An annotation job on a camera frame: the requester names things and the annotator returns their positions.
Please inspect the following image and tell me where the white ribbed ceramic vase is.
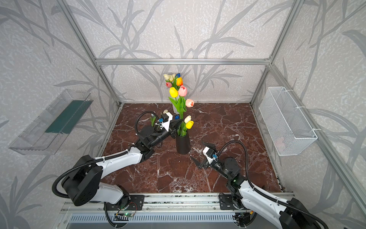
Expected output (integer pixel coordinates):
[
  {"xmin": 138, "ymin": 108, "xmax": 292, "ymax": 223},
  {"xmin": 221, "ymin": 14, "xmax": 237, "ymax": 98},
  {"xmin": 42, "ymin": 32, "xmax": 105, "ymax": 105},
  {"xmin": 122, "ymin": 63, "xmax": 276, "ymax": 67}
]
[{"xmin": 173, "ymin": 103, "xmax": 180, "ymax": 115}]

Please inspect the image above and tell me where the black cylindrical vase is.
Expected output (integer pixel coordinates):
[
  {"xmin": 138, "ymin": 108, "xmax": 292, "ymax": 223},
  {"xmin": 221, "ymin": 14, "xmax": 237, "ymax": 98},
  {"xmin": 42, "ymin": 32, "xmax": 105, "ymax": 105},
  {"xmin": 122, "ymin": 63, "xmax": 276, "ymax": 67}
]
[{"xmin": 176, "ymin": 133, "xmax": 191, "ymax": 155}]

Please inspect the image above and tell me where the bright yellow tulip flower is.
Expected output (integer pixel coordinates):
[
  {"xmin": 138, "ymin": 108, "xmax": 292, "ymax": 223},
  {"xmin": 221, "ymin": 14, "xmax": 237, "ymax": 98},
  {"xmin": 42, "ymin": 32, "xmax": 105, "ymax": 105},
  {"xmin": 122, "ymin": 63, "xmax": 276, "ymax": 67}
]
[{"xmin": 181, "ymin": 121, "xmax": 194, "ymax": 136}]

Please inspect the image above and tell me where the bundle of tulips with band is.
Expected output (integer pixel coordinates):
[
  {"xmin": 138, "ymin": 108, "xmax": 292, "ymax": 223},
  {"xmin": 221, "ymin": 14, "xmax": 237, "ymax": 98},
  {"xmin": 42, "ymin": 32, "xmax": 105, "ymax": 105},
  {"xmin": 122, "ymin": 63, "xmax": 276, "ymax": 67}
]
[{"xmin": 169, "ymin": 77, "xmax": 194, "ymax": 136}]

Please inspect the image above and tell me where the pink tulip flower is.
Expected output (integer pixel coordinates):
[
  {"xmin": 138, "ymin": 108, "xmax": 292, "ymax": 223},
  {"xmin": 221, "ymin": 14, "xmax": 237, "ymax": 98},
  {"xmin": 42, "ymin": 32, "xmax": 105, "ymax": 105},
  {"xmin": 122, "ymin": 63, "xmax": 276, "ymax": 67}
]
[{"xmin": 166, "ymin": 82, "xmax": 173, "ymax": 88}]

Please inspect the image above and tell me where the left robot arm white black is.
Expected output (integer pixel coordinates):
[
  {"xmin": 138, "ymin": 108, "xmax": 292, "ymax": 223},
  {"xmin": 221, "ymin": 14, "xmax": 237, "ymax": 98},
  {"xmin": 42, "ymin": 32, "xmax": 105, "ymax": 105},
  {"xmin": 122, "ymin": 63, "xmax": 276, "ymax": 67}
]
[{"xmin": 51, "ymin": 111, "xmax": 183, "ymax": 209}]

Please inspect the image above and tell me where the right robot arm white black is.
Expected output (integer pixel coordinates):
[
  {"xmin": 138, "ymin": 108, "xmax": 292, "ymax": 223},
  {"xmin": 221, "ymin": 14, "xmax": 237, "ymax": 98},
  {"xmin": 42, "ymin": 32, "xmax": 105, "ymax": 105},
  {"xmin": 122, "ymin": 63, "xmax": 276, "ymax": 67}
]
[{"xmin": 192, "ymin": 140, "xmax": 328, "ymax": 229}]

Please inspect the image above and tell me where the small cream tulip flower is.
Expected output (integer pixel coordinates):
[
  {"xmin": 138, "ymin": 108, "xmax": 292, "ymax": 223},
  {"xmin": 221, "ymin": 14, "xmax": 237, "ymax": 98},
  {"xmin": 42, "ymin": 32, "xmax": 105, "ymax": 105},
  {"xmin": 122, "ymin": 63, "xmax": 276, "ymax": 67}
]
[{"xmin": 150, "ymin": 110, "xmax": 169, "ymax": 127}]

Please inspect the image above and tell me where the green circuit board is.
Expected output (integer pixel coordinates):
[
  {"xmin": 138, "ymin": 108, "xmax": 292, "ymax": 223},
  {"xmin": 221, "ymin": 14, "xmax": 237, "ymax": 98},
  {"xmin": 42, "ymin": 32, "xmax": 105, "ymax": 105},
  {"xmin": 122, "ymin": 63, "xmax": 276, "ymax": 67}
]
[{"xmin": 116, "ymin": 212, "xmax": 135, "ymax": 218}]

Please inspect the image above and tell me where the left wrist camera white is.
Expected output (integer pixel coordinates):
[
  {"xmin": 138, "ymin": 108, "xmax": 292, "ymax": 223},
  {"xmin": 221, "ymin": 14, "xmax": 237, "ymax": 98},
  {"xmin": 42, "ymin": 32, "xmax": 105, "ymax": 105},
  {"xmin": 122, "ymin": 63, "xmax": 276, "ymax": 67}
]
[{"xmin": 157, "ymin": 112, "xmax": 173, "ymax": 132}]

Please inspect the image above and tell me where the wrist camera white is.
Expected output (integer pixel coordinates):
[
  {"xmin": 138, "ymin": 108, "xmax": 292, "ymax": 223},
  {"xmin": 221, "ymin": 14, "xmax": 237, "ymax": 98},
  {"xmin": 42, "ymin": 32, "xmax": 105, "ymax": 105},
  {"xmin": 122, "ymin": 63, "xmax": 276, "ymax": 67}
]
[
  {"xmin": 157, "ymin": 112, "xmax": 173, "ymax": 132},
  {"xmin": 203, "ymin": 147, "xmax": 218, "ymax": 165}
]

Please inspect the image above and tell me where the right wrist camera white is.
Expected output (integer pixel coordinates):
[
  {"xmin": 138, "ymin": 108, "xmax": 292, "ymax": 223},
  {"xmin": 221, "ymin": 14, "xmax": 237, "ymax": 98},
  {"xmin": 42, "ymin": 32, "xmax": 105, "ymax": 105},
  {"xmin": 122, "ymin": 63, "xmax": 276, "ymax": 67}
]
[{"xmin": 203, "ymin": 147, "xmax": 218, "ymax": 165}]

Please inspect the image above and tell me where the aluminium frame front rail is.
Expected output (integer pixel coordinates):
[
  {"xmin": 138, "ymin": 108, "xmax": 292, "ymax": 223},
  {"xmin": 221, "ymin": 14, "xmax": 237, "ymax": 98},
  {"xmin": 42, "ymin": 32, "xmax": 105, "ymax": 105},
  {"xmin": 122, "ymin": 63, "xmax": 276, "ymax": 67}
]
[{"xmin": 59, "ymin": 192, "xmax": 295, "ymax": 214}]

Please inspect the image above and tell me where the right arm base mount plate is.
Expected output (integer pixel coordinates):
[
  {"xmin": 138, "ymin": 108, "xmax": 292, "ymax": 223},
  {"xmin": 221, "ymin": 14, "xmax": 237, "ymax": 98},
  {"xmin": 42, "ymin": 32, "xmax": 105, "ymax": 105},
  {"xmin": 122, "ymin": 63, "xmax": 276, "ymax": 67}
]
[{"xmin": 218, "ymin": 193, "xmax": 244, "ymax": 210}]

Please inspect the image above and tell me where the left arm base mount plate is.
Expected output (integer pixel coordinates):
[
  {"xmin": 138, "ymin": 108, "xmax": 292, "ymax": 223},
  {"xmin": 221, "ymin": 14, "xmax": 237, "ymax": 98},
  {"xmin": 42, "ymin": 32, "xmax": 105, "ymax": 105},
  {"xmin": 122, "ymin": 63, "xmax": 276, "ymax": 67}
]
[{"xmin": 104, "ymin": 195, "xmax": 145, "ymax": 211}]

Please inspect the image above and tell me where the white wire mesh basket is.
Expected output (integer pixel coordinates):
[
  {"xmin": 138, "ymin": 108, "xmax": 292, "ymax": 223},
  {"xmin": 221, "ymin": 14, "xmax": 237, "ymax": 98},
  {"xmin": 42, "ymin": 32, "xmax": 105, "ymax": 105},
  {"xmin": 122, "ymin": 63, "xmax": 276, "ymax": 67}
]
[{"xmin": 259, "ymin": 87, "xmax": 318, "ymax": 156}]

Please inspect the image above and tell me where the aluminium frame back crossbar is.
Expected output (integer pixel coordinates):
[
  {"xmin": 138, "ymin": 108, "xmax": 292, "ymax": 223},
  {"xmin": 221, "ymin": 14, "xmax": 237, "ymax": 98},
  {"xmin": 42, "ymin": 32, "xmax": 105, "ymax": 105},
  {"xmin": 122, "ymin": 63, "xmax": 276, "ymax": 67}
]
[{"xmin": 95, "ymin": 58, "xmax": 270, "ymax": 65}]

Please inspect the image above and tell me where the clear plastic wall tray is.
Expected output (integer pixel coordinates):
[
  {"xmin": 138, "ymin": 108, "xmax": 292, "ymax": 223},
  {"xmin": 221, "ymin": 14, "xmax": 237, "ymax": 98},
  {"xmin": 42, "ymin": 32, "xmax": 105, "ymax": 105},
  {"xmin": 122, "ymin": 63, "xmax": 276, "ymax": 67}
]
[{"xmin": 9, "ymin": 89, "xmax": 93, "ymax": 155}]

